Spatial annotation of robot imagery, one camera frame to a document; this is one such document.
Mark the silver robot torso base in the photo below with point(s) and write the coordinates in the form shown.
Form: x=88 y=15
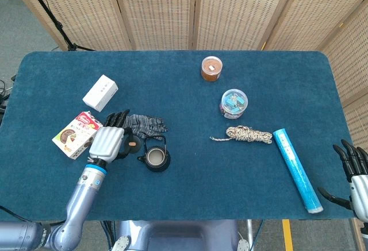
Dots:
x=178 y=235

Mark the black tripod stand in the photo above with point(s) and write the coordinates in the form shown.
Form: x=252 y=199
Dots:
x=51 y=18

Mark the grey striped knit glove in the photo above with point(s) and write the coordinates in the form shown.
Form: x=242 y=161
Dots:
x=146 y=123

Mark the orange-brown round jar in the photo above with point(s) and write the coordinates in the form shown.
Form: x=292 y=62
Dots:
x=212 y=68

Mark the chocolate snack box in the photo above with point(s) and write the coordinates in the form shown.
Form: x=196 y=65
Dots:
x=77 y=135

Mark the black teapot lid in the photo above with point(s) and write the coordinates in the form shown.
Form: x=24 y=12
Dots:
x=132 y=144

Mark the clear jar with blue clips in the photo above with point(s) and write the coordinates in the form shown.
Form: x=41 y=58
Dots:
x=233 y=104

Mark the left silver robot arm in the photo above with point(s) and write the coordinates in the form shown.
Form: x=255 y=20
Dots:
x=57 y=213

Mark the black teapot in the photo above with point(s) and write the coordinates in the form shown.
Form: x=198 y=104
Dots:
x=155 y=159

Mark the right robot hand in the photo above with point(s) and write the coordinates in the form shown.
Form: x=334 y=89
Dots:
x=356 y=176

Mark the white cardboard box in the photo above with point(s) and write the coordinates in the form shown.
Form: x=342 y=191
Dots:
x=100 y=93

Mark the blue cylindrical tube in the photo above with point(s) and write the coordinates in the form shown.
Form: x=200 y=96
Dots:
x=296 y=169

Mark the bamboo folding screen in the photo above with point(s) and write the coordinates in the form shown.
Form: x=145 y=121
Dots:
x=201 y=9

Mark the blue table mat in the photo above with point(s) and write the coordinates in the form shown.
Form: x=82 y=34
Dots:
x=201 y=176

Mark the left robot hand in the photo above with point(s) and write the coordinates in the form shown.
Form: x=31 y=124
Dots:
x=110 y=140

